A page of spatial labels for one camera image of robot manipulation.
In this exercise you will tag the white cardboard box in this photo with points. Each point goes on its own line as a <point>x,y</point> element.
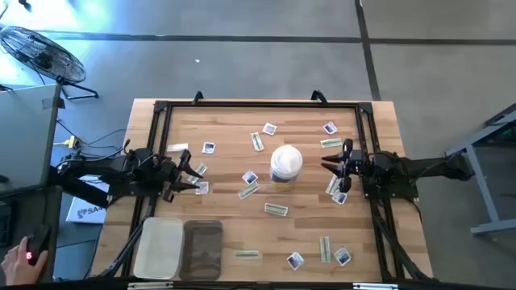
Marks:
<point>86,211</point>

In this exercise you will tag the black floor fan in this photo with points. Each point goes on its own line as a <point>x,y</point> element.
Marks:
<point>42,54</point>

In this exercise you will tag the black computer mouse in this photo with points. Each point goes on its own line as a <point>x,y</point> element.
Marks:
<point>39,237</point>

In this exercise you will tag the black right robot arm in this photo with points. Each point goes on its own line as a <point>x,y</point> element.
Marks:
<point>423,167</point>

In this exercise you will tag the dark grey desk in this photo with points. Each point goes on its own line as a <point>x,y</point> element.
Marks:
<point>16,213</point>

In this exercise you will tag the white plastic tray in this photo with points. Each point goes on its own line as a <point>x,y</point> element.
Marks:
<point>159,249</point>

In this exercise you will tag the black diagonal bar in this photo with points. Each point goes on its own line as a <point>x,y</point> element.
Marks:
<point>80,190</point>

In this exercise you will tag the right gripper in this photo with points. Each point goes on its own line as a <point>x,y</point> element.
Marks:
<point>354,165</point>

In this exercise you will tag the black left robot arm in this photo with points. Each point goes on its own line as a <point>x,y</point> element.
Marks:
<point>121,169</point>

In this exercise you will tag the yellow power plug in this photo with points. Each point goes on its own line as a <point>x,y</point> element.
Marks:
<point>71,142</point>

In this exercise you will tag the grey metal table frame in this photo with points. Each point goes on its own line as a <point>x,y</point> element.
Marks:
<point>479,189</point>

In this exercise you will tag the green white bandage wrapper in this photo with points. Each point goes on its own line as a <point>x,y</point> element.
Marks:
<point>332,186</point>
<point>275,209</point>
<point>246,254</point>
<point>248,190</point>
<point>331,143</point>
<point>202,167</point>
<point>325,249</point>
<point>257,141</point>

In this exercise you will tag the disinfecting wipes canister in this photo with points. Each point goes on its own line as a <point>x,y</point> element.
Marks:
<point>286,161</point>

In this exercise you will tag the silver metal bracket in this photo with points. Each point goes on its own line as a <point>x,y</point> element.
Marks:
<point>150,286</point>
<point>375,286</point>

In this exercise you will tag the person's hand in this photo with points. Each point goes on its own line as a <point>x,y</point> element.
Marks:
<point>16,268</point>

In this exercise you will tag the blue white alcohol pad packet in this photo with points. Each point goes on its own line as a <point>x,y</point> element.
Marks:
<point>250,177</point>
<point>339,197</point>
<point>295,261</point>
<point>204,189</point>
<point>330,127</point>
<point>342,256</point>
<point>208,147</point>
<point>269,129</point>

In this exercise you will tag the dark clear plastic tray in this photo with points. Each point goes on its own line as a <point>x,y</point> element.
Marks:
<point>201,249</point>

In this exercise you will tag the black keyboard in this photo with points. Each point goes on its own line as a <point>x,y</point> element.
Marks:
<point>5,223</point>

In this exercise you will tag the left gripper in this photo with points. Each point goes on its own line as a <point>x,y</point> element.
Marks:
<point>169,177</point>

